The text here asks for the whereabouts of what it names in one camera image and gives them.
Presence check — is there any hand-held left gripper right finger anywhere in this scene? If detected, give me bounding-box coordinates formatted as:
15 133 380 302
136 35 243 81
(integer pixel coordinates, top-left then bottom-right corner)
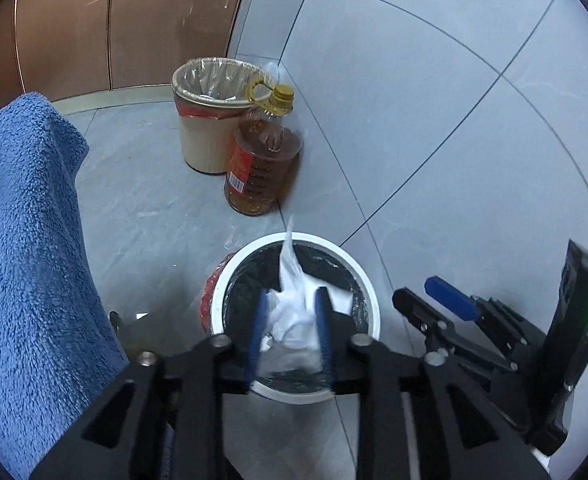
314 286 551 480

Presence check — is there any cooking oil bottle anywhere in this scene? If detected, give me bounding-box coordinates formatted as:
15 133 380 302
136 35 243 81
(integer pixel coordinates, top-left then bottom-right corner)
223 74 305 217

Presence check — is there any beige trash bin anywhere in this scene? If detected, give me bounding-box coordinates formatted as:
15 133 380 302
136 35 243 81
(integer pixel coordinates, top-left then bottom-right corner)
170 58 280 176

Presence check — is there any blue fleece blanket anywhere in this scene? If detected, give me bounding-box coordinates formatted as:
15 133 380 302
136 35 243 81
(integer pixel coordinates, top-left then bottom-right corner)
0 91 130 480

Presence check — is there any red plastic bag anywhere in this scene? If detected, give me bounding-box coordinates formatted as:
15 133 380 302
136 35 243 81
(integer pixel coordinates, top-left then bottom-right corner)
198 253 240 337

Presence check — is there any black bin liner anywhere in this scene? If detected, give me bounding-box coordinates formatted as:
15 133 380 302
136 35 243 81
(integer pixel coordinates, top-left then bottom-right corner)
222 241 369 396

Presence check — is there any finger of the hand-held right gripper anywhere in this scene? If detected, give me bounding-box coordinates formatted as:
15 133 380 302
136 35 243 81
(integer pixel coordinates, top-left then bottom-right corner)
424 275 531 357
392 287 518 374

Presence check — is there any white round trash bin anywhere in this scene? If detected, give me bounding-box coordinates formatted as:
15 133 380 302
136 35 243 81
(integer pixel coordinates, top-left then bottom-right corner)
209 231 379 406

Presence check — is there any brown cabinet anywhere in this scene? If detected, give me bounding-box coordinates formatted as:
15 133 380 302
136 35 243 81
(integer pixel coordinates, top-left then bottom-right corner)
0 0 256 122

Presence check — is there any clear plastic bin liner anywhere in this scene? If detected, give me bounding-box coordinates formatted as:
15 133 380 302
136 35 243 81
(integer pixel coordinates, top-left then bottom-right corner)
171 58 281 122

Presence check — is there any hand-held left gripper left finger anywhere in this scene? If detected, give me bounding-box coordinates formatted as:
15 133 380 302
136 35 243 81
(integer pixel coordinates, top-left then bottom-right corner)
29 289 275 480

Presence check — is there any white tissue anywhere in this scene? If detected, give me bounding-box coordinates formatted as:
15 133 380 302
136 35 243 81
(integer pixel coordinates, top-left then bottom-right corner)
264 215 353 374

